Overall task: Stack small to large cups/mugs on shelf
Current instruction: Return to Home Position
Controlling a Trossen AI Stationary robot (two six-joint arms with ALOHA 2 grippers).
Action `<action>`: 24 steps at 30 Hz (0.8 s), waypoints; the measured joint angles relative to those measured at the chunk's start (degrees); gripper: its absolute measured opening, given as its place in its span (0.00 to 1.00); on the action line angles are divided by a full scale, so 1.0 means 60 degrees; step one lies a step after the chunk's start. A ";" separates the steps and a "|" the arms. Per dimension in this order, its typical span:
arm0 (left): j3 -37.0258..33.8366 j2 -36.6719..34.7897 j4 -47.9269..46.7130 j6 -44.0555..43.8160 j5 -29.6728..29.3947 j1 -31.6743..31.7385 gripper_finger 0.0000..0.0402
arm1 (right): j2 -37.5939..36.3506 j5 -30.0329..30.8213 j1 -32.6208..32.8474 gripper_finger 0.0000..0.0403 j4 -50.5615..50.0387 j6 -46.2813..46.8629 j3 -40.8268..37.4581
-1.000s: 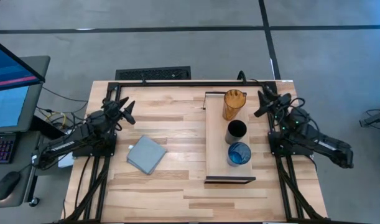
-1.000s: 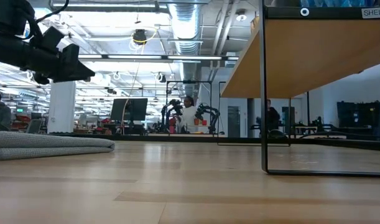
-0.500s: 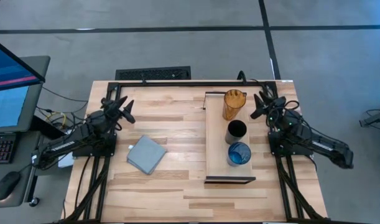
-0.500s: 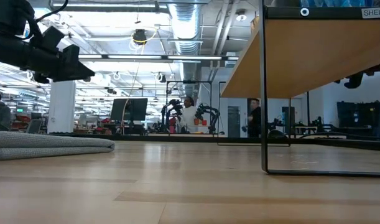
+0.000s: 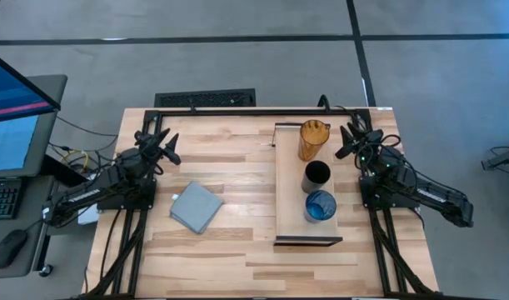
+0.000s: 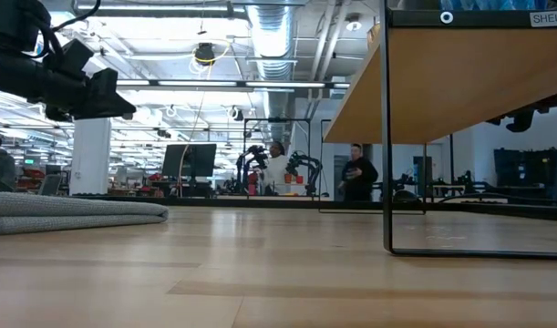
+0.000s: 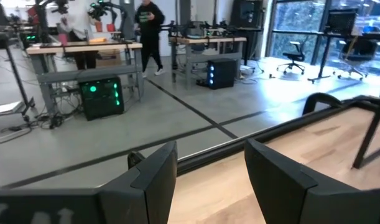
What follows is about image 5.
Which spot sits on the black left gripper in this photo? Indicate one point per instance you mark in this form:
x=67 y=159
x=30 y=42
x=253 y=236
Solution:
x=149 y=146

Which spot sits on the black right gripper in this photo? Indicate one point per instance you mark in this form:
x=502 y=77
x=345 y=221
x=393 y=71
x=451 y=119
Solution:
x=368 y=143

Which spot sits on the tall amber faceted plastic cup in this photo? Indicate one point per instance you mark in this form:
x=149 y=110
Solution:
x=312 y=139

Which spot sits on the black cup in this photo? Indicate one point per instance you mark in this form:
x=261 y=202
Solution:
x=316 y=175

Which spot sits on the blue translucent plastic cup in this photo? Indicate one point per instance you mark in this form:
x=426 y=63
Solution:
x=320 y=206

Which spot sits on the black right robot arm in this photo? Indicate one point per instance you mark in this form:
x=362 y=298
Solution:
x=420 y=189

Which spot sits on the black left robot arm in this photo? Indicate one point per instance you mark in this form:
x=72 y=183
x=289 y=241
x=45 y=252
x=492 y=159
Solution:
x=96 y=189

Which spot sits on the wooden shelf with black legs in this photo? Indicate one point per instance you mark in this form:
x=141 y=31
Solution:
x=287 y=187

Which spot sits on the black floor vent grille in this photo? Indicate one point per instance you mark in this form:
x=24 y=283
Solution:
x=204 y=98

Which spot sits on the grey folded cloth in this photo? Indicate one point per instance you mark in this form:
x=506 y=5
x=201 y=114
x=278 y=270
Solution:
x=196 y=207

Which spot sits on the grey framed monitor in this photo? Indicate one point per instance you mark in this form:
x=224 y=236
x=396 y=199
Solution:
x=12 y=146

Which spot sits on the black framed tilted monitor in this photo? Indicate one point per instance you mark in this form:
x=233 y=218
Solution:
x=12 y=91

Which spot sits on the black keyboard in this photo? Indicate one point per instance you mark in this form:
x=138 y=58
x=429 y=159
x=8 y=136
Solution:
x=2 y=199

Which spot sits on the black caster wheel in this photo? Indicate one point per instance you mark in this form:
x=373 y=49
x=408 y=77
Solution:
x=46 y=270

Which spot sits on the grey desk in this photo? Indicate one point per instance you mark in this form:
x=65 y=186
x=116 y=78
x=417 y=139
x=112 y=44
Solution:
x=33 y=258

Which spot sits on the black computer mouse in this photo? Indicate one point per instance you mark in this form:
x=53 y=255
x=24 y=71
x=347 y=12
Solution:
x=9 y=248

